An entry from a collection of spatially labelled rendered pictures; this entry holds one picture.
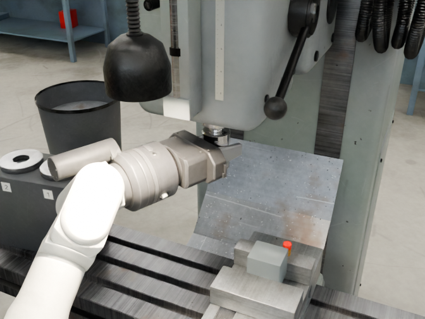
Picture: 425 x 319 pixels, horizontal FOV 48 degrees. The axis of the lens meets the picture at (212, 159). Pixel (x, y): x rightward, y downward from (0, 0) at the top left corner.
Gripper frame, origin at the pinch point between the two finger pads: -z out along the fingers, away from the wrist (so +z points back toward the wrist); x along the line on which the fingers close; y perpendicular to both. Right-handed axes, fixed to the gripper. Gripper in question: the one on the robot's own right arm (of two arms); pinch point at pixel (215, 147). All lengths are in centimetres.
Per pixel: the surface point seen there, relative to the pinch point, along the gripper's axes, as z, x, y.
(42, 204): 19.3, 32.3, 19.6
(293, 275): -8.7, -12.0, 24.2
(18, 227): 23, 39, 27
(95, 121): -59, 166, 69
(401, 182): -217, 66, 121
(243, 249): -4.8, -2.9, 21.8
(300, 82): -35.3, 11.8, -0.4
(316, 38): -16.2, -5.6, -16.7
